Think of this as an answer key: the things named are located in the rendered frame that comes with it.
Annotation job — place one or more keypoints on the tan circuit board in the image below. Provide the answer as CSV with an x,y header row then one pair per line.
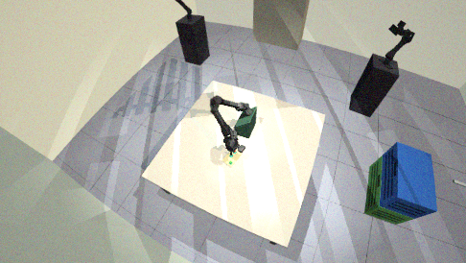
x,y
231,158

